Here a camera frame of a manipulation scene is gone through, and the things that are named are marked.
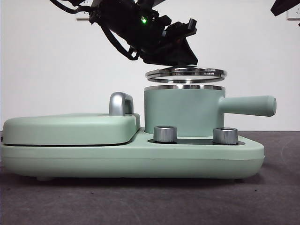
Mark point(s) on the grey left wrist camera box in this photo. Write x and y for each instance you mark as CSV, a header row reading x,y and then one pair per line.
x,y
159,2

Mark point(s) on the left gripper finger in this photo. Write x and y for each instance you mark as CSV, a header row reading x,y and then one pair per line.
x,y
185,54
159,57

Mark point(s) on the mint green breakfast machine base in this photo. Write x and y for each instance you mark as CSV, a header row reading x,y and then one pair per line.
x,y
140,161

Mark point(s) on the silver control knob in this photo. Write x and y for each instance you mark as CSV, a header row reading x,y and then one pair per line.
x,y
165,134
225,136

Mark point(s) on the mint green griddle lid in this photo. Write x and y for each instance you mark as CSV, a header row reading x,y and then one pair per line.
x,y
70,131

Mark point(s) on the glass pot lid green knob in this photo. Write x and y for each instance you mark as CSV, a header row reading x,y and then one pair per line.
x,y
206,71

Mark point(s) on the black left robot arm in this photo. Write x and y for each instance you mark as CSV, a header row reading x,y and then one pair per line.
x,y
126,21

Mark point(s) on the white wall socket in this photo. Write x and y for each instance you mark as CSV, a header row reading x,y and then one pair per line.
x,y
82,17
293,16

